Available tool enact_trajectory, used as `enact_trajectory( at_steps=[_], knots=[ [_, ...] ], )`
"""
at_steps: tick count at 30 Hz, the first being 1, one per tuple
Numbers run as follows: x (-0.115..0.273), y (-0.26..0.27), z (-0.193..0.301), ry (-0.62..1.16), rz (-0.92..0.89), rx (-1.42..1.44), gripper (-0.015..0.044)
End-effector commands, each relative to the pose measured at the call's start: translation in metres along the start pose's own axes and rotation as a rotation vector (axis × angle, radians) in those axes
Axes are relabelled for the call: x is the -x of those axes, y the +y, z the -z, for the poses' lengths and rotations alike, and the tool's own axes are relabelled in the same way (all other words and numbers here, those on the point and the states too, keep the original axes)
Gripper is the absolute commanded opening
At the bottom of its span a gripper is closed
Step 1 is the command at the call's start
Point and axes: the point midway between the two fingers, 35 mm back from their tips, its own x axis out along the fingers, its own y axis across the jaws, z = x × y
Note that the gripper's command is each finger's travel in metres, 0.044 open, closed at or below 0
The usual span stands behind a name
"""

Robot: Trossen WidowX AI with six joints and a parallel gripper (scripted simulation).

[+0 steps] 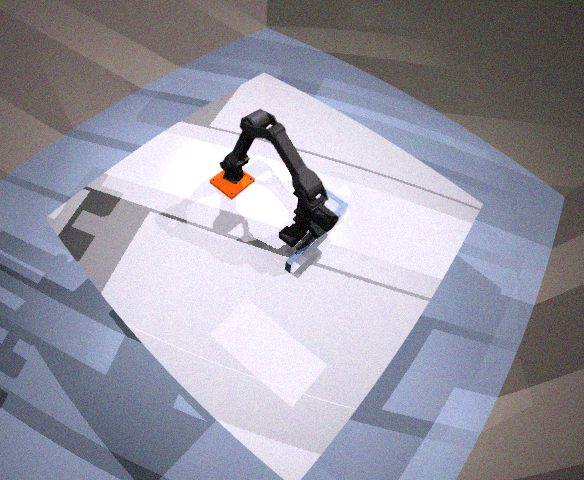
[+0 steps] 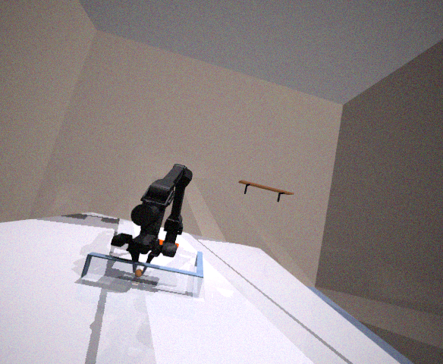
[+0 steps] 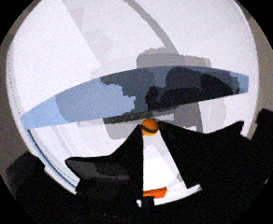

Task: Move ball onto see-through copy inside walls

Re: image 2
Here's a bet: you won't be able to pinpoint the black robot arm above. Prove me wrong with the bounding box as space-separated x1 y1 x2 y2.
130 164 193 255

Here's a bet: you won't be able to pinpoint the low clear corner walls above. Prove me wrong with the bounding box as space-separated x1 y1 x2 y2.
82 256 203 299

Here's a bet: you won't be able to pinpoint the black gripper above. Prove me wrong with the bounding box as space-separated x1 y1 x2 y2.
111 224 177 263

